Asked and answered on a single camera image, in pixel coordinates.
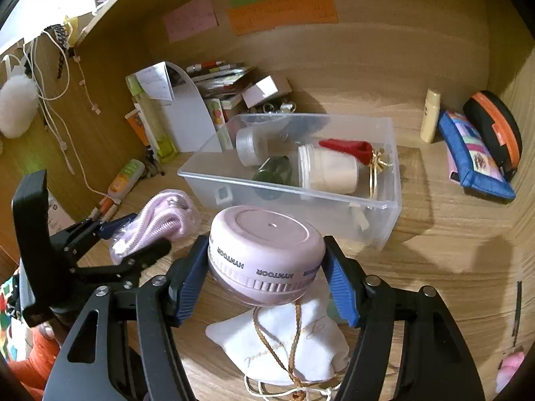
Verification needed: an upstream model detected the cream tube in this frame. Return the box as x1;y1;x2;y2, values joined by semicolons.
420;89;443;143

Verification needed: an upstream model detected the clear plastic box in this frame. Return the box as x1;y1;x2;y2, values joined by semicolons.
177;113;403;251

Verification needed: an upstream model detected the person's left forearm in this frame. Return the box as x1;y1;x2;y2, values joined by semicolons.
12;329;61;391

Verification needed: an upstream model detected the white drawstring pouch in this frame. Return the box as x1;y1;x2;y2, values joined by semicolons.
205;291;351;401

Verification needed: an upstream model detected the small white box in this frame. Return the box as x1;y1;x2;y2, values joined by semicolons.
242;75;292;108

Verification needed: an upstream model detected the pile of binder clips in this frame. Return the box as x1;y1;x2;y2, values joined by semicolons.
250;99;298;114

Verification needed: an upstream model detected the blue pencil case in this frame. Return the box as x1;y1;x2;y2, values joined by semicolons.
437;110;516;204

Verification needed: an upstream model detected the dark green glass bottle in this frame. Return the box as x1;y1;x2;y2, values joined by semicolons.
253;155;294;200

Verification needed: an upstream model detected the black beaded bracelet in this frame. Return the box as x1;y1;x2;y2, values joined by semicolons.
43;24;70;79

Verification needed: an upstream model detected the yellow clip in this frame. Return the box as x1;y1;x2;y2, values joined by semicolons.
62;15;81;47

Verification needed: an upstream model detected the stack of booklets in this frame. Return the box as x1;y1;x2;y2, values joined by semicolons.
186;61;258;102

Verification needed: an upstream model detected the gold ribbon ring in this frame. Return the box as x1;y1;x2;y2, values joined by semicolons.
367;148;394;200

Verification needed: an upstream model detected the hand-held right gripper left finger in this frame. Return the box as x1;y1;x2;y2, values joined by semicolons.
42;235;210;401

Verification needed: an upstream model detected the orange sticky note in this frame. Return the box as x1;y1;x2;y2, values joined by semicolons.
227;0;339;36

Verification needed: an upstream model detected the colourful printed cloth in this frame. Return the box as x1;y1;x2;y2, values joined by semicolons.
0;271;25;361

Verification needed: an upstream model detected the white cylindrical container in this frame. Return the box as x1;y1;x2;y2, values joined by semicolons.
298;144;361;195

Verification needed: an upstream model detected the white file holder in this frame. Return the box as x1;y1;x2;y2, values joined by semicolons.
160;62;223;154

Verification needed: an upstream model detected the wooden desktop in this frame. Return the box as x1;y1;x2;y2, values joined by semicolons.
63;104;523;401

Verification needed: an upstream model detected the fruit print box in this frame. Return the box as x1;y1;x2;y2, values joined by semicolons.
206;98;235;152

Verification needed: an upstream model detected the thin white cable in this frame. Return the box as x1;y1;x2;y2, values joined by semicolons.
75;56;102;114

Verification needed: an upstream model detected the orange marker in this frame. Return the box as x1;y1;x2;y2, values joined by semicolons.
97;197;120;223

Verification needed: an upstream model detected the pink round humidifier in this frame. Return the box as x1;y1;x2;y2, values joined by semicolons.
208;205;327;306

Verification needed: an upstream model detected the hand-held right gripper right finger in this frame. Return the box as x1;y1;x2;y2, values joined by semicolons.
323;236;486;401

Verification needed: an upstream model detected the small translucent jar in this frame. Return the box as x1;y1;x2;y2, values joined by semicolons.
235;127;269;168

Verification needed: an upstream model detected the white paper sheet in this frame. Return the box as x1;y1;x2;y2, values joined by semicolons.
137;61;175;102

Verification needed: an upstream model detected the white printed card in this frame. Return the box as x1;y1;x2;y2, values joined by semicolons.
46;191;77;235

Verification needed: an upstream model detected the pink sticky note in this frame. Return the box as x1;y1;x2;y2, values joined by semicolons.
162;0;219;43

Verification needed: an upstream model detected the orange green glue bottle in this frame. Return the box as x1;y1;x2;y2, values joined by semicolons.
107;159;146;199

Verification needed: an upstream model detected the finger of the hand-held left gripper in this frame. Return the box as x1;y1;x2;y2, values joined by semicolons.
68;239;173;290
49;212;139;260

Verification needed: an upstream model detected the pink cable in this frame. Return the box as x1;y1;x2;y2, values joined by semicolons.
109;189;202;265

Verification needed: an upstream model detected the black orange case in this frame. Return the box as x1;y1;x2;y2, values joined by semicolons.
462;90;523;181

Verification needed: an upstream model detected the white fluffy pompom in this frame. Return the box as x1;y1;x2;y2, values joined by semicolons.
0;74;39;139

